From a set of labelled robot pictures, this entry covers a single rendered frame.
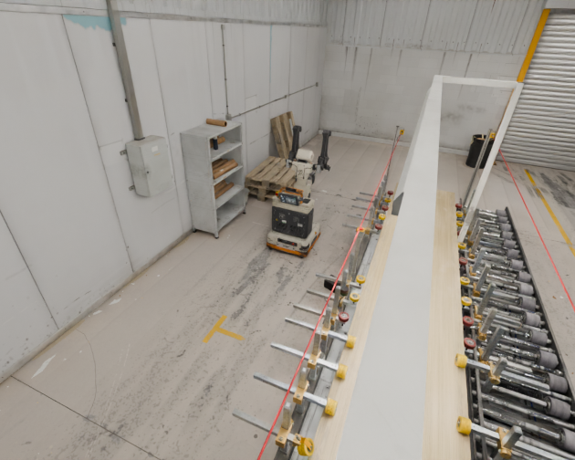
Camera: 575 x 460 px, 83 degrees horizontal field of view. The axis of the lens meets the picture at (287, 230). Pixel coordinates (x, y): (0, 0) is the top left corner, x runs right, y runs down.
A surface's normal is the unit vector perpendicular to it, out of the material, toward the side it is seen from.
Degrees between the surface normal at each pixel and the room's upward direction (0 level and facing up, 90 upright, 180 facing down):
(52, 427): 0
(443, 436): 0
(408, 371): 0
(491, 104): 90
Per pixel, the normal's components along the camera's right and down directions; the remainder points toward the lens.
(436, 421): 0.04, -0.85
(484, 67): -0.38, 0.48
